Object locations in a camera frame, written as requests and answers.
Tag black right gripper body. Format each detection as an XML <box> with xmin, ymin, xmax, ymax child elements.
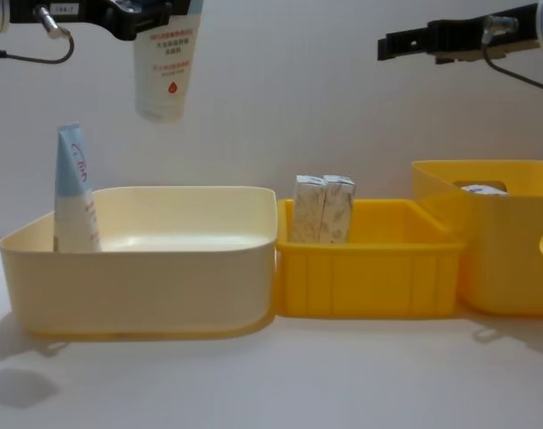
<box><xmin>427</xmin><ymin>3</ymin><xmax>542</xmax><ymax>55</ymax></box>

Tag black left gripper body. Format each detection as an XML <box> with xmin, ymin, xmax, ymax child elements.
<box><xmin>9</xmin><ymin>0</ymin><xmax>118</xmax><ymax>24</ymax></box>

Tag white tube with red print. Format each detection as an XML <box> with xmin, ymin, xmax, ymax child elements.
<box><xmin>132</xmin><ymin>0</ymin><xmax>204</xmax><ymax>127</ymax></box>

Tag white packet in tall bin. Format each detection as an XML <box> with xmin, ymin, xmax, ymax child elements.
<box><xmin>460</xmin><ymin>182</ymin><xmax>510</xmax><ymax>198</ymax></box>

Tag patterned pale carton box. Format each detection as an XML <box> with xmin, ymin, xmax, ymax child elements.
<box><xmin>320</xmin><ymin>173</ymin><xmax>358</xmax><ymax>245</ymax></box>
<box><xmin>290</xmin><ymin>174</ymin><xmax>329</xmax><ymax>245</ymax></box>

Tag pale blue and white tube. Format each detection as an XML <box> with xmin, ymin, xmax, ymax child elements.
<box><xmin>53</xmin><ymin>122</ymin><xmax>104</xmax><ymax>254</ymax></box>

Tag low ribbed yellow crate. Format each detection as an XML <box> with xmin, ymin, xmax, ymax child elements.
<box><xmin>275</xmin><ymin>198</ymin><xmax>468</xmax><ymax>321</ymax></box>

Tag cream plastic bin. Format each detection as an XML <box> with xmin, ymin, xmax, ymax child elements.
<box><xmin>0</xmin><ymin>186</ymin><xmax>280</xmax><ymax>335</ymax></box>

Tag flat yellow plastic lid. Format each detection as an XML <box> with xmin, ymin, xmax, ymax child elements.
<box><xmin>25</xmin><ymin>307</ymin><xmax>277</xmax><ymax>346</ymax></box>

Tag thin dark left wrist cable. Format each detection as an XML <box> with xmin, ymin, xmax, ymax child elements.
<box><xmin>0</xmin><ymin>4</ymin><xmax>77</xmax><ymax>64</ymax></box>

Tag thin dark wrist cable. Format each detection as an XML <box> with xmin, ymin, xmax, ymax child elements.
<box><xmin>479</xmin><ymin>14</ymin><xmax>543</xmax><ymax>163</ymax></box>
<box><xmin>0</xmin><ymin>4</ymin><xmax>77</xmax><ymax>64</ymax></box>

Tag thin dark right wrist cable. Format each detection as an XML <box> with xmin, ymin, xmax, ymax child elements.
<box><xmin>479</xmin><ymin>14</ymin><xmax>543</xmax><ymax>163</ymax></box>

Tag tall yellow bin with handles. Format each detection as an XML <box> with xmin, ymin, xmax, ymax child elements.
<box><xmin>410</xmin><ymin>159</ymin><xmax>543</xmax><ymax>319</ymax></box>

